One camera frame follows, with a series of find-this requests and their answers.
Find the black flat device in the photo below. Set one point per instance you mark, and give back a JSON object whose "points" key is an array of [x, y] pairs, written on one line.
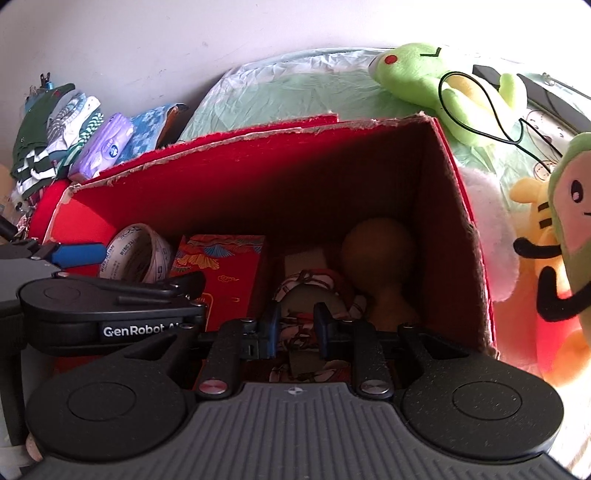
{"points": [[487, 76]]}

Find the grey flat case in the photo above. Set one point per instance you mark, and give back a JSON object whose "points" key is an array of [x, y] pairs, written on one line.
{"points": [[558, 104]]}

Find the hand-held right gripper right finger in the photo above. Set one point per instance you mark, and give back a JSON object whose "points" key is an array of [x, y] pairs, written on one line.
{"points": [[324, 325]]}

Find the brown wooden gourd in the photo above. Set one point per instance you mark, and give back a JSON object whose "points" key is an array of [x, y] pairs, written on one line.
{"points": [[378, 249]]}

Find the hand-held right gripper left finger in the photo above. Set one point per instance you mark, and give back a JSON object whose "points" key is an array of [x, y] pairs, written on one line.
{"points": [[272, 325]]}

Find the red patterned envelope pack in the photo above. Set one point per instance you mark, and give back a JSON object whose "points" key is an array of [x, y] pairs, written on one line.
{"points": [[221, 281]]}

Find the white fluffy plush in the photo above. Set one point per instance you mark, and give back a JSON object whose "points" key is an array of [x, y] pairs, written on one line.
{"points": [[494, 230]]}

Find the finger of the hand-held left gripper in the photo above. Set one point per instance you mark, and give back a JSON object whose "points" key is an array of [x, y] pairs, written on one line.
{"points": [[157, 286], [78, 254]]}

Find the purple tissue pack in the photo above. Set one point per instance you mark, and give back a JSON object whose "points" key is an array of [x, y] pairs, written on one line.
{"points": [[101, 147]]}

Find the yellow bee plush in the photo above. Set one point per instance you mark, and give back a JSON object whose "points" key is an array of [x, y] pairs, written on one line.
{"points": [[540, 217]]}

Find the tan cardboard piece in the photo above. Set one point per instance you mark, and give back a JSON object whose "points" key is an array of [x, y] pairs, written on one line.
{"points": [[304, 261]]}

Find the red cardboard box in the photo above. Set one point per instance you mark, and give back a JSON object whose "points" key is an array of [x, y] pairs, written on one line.
{"points": [[300, 184]]}

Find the green frog plush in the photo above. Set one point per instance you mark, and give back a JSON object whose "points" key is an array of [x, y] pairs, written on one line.
{"points": [[415, 78]]}

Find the blue checkered cloth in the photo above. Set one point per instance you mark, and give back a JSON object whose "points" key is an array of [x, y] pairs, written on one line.
{"points": [[147, 129]]}

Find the stack of folded clothes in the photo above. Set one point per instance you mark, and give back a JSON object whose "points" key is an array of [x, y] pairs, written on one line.
{"points": [[51, 129]]}

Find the clear packing tape roll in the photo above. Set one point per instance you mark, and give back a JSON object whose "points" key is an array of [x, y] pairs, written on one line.
{"points": [[157, 258]]}

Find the small dark clip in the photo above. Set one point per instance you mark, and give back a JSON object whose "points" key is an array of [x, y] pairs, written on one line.
{"points": [[47, 82]]}

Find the striped round toy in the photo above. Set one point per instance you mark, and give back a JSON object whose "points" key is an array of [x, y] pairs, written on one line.
{"points": [[323, 279]]}

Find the avocado plush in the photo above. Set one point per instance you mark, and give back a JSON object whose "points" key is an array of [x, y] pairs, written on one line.
{"points": [[577, 221]]}

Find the light green bed sheet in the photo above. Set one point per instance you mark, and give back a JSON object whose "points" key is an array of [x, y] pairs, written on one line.
{"points": [[286, 87]]}

